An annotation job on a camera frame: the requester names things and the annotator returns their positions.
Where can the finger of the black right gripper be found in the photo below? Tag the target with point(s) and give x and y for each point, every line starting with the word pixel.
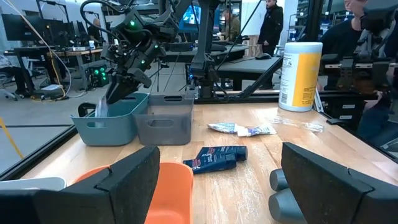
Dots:
pixel 138 79
pixel 116 90

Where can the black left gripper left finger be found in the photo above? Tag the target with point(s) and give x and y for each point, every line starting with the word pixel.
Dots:
pixel 93 202

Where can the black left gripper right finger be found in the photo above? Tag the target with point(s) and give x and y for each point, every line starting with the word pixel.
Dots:
pixel 335 199

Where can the clear plastic packet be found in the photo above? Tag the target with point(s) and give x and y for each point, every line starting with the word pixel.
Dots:
pixel 101 109
pixel 280 120
pixel 312 127

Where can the white toothpaste tube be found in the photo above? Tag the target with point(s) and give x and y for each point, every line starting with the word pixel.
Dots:
pixel 258 130
pixel 222 127

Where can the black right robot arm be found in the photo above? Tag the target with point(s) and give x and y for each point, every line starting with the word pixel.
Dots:
pixel 205 31

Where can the computer with green lights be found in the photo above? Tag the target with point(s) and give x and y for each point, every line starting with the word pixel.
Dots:
pixel 99 76

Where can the black table clamp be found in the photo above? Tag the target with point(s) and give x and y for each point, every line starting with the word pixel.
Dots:
pixel 85 107

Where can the teal plastic bin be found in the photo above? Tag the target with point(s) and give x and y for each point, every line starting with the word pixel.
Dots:
pixel 109 130

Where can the person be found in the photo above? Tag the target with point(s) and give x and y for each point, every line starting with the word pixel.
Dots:
pixel 12 71
pixel 270 25
pixel 339 37
pixel 94 31
pixel 231 26

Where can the grey body wash bottle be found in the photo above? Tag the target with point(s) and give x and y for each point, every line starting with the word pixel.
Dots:
pixel 284 208
pixel 278 180

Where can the wooden desk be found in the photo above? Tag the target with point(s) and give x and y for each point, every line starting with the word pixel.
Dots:
pixel 77 53

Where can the grey plastic bin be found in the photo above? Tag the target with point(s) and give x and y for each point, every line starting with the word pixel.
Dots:
pixel 164 133

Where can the white plastic bin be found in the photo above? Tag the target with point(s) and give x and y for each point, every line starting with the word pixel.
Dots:
pixel 31 183

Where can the blue lit screen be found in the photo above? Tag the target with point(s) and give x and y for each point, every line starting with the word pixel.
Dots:
pixel 191 15

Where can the orange plastic bin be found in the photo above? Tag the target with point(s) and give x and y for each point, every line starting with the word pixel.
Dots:
pixel 174 193

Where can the black equipment box with labels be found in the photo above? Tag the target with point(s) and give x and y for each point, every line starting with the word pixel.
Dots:
pixel 348 109

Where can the black work table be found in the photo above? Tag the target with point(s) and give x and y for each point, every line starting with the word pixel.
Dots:
pixel 248 67

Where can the black computer monitor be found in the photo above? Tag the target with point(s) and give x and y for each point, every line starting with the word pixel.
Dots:
pixel 18 28

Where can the black computer mouse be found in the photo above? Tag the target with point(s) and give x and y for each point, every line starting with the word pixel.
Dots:
pixel 263 56

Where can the white yellow wipes canister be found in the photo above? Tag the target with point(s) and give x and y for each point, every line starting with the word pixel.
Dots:
pixel 298 77

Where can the black grey robot device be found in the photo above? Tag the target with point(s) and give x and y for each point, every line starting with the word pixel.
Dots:
pixel 377 21

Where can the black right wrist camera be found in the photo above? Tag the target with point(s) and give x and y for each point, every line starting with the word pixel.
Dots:
pixel 132 26

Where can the black diagonal frame strut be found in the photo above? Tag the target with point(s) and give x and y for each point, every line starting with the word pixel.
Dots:
pixel 261 77

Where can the black frame post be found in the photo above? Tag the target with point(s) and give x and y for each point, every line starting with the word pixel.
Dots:
pixel 314 18

